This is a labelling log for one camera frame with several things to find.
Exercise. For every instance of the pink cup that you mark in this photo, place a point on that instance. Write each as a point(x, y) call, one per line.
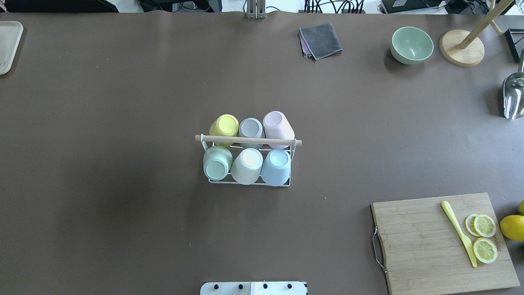
point(276, 126)

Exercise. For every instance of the mint green cup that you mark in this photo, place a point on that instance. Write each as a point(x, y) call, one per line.
point(217, 162)

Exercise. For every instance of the grey cup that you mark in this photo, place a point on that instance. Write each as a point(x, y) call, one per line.
point(251, 128)

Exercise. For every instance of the cream white cup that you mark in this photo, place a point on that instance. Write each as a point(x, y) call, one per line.
point(247, 166)

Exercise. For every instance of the light blue cup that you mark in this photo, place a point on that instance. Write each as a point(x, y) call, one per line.
point(276, 168)

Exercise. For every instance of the white cup holder rack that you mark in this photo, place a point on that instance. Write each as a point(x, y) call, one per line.
point(238, 144)

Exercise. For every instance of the yellow cup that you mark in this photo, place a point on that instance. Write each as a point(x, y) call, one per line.
point(225, 125)

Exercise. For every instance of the purple cloth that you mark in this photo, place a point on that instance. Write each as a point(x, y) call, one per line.
point(304, 47)

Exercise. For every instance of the grey cloth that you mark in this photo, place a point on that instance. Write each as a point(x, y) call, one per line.
point(322, 40)

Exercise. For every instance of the green bowl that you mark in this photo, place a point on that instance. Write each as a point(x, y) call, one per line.
point(411, 45)

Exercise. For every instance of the yellow plastic knife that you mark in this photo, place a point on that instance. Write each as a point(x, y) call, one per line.
point(468, 245)

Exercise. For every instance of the wooden cutting board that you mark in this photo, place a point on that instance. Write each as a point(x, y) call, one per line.
point(423, 253)

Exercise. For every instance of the wooden mug tree stand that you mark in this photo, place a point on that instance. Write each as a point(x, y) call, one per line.
point(464, 48)

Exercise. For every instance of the lemon slice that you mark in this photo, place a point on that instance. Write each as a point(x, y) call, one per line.
point(485, 250)
point(480, 225)

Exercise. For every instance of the metal scoop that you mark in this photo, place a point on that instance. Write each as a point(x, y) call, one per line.
point(513, 92)

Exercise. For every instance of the cream tray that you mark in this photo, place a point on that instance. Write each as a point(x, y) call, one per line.
point(10, 35)

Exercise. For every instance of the aluminium frame post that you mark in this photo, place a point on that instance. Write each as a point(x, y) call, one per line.
point(256, 9)

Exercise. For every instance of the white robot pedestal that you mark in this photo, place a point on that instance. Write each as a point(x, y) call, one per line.
point(255, 288)

